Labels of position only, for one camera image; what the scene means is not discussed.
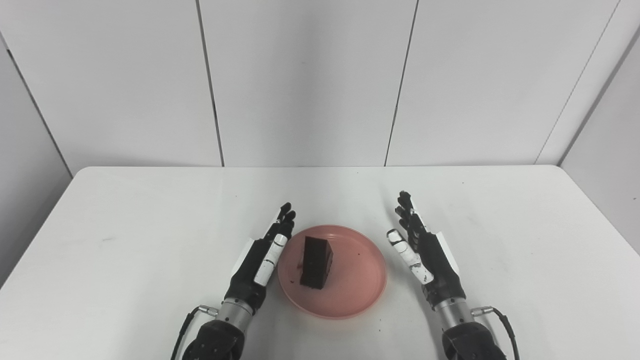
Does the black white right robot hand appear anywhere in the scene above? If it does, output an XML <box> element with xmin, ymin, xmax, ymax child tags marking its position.
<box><xmin>386</xmin><ymin>190</ymin><xmax>467</xmax><ymax>308</ymax></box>

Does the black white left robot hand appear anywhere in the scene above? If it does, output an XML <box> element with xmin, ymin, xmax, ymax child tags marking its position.
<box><xmin>223</xmin><ymin>202</ymin><xmax>297</xmax><ymax>315</ymax></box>

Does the chocolate cake slice with fruit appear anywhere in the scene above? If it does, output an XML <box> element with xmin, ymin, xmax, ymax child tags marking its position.
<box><xmin>299</xmin><ymin>236</ymin><xmax>334</xmax><ymax>291</ymax></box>

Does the pink round plate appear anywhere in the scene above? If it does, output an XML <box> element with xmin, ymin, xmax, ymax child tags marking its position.
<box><xmin>277</xmin><ymin>224</ymin><xmax>388</xmax><ymax>320</ymax></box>

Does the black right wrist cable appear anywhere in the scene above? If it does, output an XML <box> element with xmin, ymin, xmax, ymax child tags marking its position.
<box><xmin>471</xmin><ymin>306</ymin><xmax>521</xmax><ymax>360</ymax></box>

